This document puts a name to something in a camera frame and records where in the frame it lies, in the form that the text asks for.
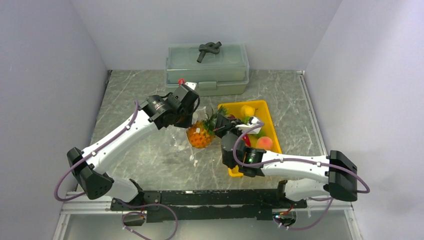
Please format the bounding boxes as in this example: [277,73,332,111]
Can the dark knotted rubber tube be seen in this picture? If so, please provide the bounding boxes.
[196,41,222,64]

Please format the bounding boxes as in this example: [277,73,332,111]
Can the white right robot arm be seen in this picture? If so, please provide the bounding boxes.
[214,113,360,208]

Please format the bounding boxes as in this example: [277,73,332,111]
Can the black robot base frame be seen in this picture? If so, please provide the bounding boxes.
[110,189,307,223]

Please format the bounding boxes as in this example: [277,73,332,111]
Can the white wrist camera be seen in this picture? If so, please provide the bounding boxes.
[236,116,265,135]
[178,78,198,91]

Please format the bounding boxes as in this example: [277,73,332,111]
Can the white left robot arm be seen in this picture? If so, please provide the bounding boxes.
[67,82,200,210]

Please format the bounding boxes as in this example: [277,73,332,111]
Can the yellow toy pear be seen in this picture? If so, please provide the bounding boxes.
[240,105,257,118]

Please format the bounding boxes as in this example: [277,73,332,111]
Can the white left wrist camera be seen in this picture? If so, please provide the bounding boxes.
[178,78,198,91]

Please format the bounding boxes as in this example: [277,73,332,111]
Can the red toy chili pepper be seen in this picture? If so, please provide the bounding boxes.
[242,135,252,147]

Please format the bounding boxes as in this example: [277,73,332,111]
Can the green translucent storage box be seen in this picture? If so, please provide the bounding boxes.
[165,43,250,96]

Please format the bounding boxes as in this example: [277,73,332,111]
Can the orange toy pineapple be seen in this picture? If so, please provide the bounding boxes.
[186,106,228,149]

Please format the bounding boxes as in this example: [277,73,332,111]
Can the green toy grape bunch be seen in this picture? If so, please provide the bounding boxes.
[242,116,266,139]

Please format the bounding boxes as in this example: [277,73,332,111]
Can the yellow plastic tray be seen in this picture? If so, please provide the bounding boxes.
[217,99,283,178]

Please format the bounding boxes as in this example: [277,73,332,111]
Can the clear zip top bag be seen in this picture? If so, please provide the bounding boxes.
[162,107,213,164]

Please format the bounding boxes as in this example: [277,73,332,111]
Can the pink toy peach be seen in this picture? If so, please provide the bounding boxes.
[255,136,274,151]

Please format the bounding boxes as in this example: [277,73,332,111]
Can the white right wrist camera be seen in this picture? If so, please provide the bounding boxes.
[236,116,265,135]

